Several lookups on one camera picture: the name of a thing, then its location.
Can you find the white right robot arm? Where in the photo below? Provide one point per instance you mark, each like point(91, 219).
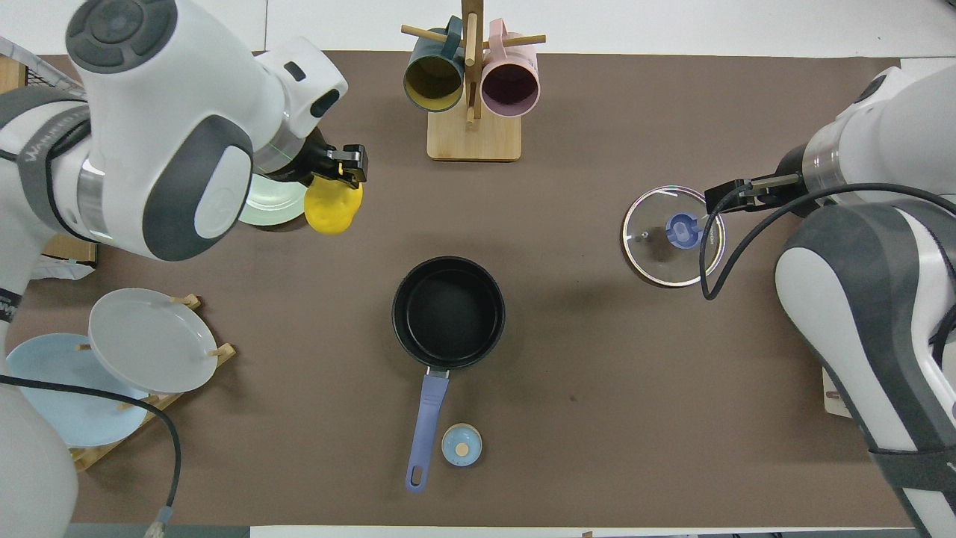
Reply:
point(859, 299)

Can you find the beige toaster oven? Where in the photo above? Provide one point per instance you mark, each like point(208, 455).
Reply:
point(833, 400)

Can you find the pink mug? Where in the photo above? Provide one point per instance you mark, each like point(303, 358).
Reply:
point(510, 86)

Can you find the brown table mat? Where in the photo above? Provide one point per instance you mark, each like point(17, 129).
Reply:
point(597, 373)

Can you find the wooden plate rack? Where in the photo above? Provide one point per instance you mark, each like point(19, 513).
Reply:
point(97, 452)

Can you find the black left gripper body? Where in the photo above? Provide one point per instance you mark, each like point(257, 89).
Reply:
point(306, 161)

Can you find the pale green plate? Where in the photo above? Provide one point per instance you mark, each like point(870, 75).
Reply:
point(272, 209)

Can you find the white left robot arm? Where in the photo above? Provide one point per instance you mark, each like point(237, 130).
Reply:
point(149, 112)

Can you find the glass lid blue knob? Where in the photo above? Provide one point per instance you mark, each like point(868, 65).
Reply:
point(683, 230)

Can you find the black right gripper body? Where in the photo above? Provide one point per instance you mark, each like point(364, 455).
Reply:
point(795, 179)

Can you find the wooden mug tree stand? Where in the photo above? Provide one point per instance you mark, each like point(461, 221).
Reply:
point(474, 142)

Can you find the yellow lemon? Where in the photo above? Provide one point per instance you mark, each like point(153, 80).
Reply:
point(332, 209)

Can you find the light blue plate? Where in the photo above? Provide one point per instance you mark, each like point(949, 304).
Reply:
point(67, 388)

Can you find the grey plate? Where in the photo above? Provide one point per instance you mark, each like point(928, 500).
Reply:
point(153, 340)

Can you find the dark wooden shelf board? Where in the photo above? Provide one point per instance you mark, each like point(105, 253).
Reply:
point(75, 250)

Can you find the dark teal mug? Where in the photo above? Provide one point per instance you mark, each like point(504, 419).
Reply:
point(433, 82)

